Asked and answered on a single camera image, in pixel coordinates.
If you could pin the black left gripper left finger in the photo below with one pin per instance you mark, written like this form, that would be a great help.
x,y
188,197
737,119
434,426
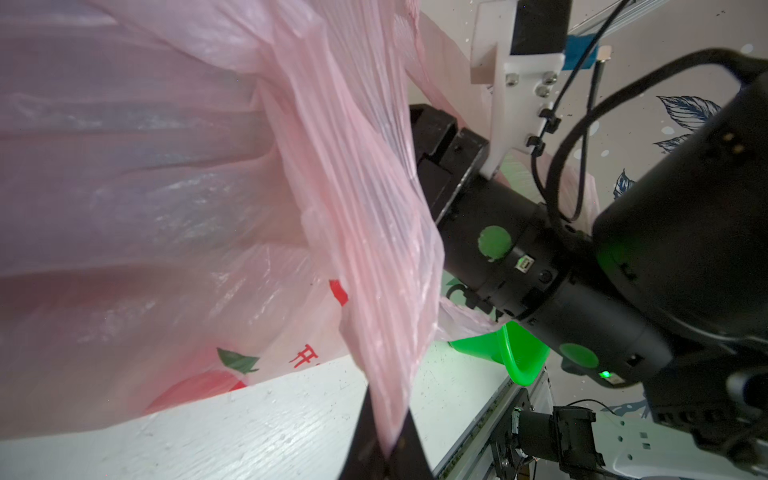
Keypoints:
x,y
365,459

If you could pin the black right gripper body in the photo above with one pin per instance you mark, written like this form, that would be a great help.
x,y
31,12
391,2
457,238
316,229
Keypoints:
x,y
497,243

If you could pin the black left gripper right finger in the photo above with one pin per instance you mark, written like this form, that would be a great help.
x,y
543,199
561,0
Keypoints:
x,y
407,460

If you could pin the pink plastic bag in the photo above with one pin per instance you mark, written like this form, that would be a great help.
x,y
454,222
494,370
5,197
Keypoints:
x,y
194,191

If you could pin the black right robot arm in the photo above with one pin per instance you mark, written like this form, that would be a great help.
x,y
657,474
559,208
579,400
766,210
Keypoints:
x,y
668,290

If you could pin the green plastic basket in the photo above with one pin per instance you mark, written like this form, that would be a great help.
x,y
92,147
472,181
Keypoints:
x,y
520,352

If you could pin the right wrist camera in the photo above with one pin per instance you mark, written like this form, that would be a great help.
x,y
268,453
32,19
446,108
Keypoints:
x,y
518,48

